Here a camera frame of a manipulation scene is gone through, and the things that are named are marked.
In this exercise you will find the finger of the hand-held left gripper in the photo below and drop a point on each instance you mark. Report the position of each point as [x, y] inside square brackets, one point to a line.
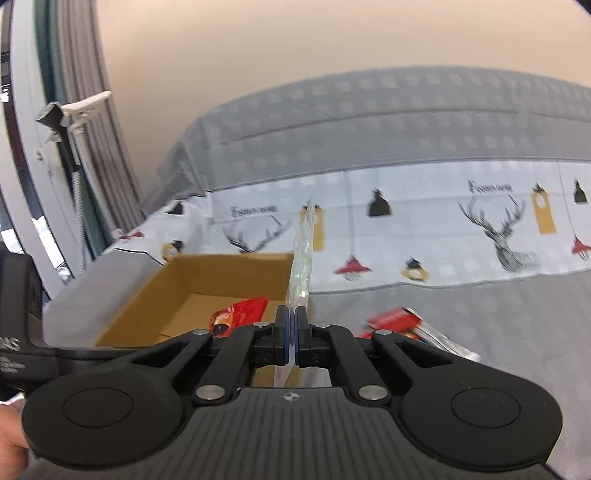
[83, 354]

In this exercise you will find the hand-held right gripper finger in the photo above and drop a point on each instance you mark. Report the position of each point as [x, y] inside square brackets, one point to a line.
[298, 340]
[287, 340]

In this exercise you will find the clear plastic snack packet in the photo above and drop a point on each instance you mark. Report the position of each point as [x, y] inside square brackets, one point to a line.
[301, 263]

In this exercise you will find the brown cardboard box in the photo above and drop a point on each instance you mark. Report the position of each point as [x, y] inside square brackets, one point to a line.
[152, 295]

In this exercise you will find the person's left hand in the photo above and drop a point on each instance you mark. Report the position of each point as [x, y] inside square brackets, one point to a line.
[10, 429]

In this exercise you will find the red snack packet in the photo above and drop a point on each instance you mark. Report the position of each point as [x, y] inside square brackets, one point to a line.
[240, 313]
[392, 319]

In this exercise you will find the deer printed white quilt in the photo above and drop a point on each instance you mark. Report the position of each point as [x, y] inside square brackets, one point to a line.
[415, 230]

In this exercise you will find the grey striped curtain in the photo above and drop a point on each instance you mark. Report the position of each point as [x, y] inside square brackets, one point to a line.
[92, 152]

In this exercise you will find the grey checkered bed sheet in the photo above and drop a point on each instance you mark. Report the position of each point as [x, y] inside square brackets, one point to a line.
[508, 318]

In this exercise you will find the white clamp holder black head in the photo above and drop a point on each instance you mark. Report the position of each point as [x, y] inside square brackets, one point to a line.
[76, 110]

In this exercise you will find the grey checkered quilt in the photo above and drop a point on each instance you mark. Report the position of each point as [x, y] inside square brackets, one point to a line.
[392, 120]

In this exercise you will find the white window frame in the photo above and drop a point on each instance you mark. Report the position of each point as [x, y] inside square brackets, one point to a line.
[27, 184]

